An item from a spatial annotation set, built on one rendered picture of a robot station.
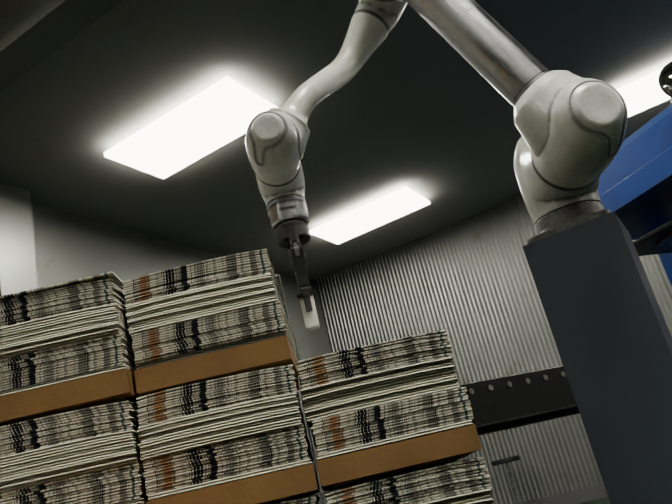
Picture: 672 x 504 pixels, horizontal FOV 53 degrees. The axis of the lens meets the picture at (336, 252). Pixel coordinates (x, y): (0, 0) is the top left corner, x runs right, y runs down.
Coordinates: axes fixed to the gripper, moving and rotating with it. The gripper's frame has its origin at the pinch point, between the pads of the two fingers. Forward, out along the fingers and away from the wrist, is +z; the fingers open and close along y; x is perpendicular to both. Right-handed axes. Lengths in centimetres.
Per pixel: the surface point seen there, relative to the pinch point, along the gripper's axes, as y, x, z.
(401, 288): -669, 137, -187
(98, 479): 19, -41, 26
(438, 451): 18.8, 16.2, 34.0
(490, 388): -51, 47, 19
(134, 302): 16.4, -32.4, -4.7
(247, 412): 19.2, -14.8, 20.4
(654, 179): -102, 149, -52
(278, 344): 17.8, -7.3, 9.4
